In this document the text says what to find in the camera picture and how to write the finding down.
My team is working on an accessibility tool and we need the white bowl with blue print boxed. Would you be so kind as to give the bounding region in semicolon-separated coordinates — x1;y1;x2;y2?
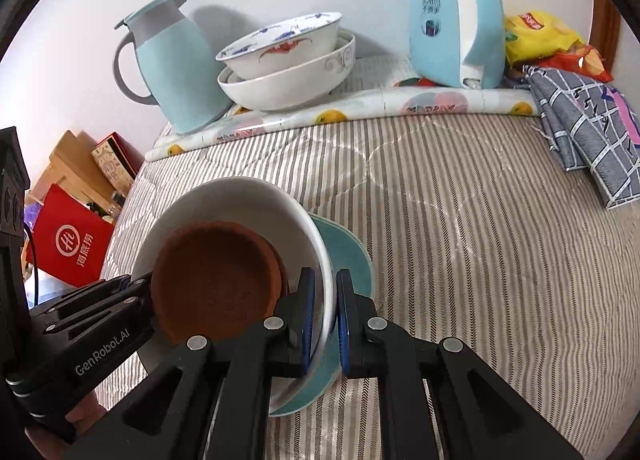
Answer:
216;11;344;81

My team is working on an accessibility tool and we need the yellow snack packet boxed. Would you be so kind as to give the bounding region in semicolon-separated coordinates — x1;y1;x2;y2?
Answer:
504;11;586;66

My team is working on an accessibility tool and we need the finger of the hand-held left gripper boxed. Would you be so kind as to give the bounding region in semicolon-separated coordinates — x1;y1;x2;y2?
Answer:
30;274;153;321
42;292;156;346

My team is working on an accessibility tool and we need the large white bowl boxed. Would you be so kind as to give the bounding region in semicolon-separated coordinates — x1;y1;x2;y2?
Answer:
217;31;357;112

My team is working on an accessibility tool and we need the printed gift box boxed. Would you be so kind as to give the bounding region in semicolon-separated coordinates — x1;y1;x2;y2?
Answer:
91;131;143;193

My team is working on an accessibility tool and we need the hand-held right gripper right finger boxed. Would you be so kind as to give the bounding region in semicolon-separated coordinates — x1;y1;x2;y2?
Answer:
336;268;586;460

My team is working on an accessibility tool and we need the red paper bag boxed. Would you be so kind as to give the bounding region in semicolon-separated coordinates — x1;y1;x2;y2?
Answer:
31;183;117;288

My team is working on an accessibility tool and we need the fruit printed oilcloth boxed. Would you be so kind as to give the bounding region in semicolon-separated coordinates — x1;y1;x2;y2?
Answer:
145;57;543;162

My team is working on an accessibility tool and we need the brown cardboard box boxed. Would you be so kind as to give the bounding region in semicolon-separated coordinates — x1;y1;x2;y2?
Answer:
27;130;121;206

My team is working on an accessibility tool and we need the red snack packet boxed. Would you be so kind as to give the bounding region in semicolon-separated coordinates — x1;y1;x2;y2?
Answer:
530;42;613;83

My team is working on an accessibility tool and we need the brown wooden door frame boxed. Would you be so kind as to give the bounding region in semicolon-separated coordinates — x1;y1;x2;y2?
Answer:
590;0;623;61

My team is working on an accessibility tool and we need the grey checked cloth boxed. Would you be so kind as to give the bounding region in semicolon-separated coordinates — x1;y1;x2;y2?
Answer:
522;65;640;211

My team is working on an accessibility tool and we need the small brown bowl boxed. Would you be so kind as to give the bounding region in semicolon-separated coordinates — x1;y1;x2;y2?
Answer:
150;221;290;345

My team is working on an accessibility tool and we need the person's left hand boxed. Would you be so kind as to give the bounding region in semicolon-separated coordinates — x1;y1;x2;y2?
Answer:
25;385;108;460

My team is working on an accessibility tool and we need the plain white bowl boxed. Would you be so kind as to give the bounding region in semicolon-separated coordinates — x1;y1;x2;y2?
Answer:
134;177;337;416

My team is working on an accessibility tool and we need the light blue rectangular dish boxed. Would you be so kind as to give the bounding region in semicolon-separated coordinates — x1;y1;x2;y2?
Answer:
270;213;376;416

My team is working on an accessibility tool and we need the striped quilt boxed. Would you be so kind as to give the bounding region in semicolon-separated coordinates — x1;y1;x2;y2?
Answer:
95;112;640;460

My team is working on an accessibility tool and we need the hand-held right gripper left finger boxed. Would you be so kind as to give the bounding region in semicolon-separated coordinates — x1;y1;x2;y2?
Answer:
62;267;317;460

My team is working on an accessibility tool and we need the light blue thermos jug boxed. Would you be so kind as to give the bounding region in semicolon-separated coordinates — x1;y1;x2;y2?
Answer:
113;0;233;135

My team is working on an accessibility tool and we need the black cable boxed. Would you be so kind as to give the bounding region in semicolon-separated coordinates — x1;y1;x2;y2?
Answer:
22;225;43;308

